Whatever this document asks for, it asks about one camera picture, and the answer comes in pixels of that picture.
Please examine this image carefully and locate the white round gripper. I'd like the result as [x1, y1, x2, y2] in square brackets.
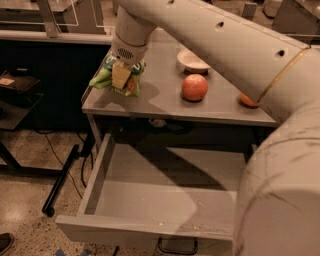
[111, 34, 149, 89]

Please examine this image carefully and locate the black cart leg with wheel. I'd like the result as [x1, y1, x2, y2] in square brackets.
[42, 144, 79, 217]

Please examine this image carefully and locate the grey open top drawer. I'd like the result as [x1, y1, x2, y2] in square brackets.
[56, 134, 246, 256]

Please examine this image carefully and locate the black floor cable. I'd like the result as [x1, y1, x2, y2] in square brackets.
[34, 129, 96, 199]

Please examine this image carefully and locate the red apple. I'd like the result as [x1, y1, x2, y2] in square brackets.
[181, 74, 208, 102]

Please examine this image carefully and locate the green rice chip bag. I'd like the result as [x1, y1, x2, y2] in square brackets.
[89, 51, 146, 96]

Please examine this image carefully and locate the black metal drawer handle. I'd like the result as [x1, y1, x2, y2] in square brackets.
[157, 237, 198, 256]

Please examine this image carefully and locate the orange fruit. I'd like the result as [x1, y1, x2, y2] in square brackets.
[239, 93, 259, 108]

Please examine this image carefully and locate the white paper bowl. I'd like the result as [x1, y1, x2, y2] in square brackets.
[177, 49, 210, 74]

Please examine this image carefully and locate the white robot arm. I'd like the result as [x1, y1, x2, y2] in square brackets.
[112, 0, 320, 256]

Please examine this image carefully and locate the dark shoe tip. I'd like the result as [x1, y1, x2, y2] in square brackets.
[0, 233, 14, 256]

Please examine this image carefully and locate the dark side table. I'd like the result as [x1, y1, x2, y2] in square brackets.
[0, 70, 61, 177]

